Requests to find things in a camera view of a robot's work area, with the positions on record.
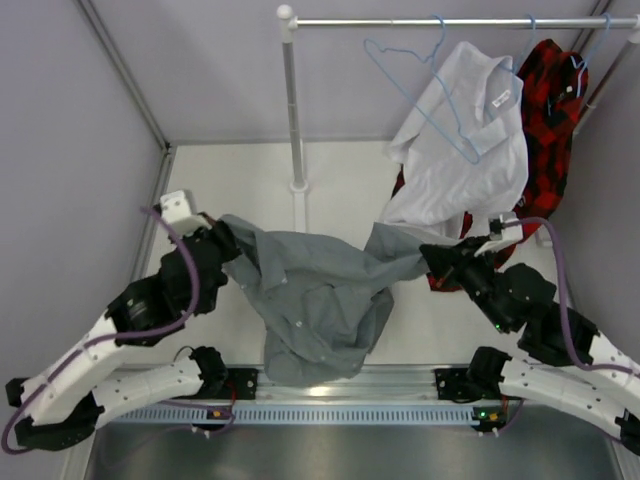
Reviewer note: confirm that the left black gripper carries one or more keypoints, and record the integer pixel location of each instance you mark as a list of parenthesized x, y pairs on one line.
[(220, 233)]

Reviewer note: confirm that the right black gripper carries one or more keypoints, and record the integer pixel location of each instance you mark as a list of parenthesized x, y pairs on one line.
[(458, 257)]

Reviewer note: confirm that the grey button-up shirt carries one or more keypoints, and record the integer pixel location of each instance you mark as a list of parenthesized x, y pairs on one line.
[(324, 302)]

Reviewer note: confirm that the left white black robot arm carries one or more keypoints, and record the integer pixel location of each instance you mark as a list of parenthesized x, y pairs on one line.
[(72, 399)]

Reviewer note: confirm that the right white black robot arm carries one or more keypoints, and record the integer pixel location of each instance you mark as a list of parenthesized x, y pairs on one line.
[(560, 358)]

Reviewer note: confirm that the white collared shirt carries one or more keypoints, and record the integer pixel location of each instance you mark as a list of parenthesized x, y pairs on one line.
[(462, 147)]

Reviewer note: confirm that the red black plaid shirt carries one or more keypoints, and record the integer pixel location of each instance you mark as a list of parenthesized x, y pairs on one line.
[(545, 73)]

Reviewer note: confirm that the blue hanger under plaid shirt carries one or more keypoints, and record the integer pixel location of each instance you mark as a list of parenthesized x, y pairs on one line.
[(576, 91)]

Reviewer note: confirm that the silver clothes rack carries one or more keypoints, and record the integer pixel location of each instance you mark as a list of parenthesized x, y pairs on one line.
[(289, 23)]

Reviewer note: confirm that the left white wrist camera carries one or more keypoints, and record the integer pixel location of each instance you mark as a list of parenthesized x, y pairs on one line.
[(178, 210)]

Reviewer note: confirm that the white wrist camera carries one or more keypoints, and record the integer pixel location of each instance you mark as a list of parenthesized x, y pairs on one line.
[(178, 210), (504, 230)]

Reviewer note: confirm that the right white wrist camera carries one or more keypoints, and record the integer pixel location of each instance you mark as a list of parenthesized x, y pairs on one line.
[(504, 230)]

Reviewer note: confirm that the aluminium mounting rail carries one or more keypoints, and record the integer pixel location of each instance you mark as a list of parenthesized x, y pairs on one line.
[(376, 384)]

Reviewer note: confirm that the grey slotted cable duct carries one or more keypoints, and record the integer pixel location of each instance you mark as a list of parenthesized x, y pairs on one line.
[(370, 415)]

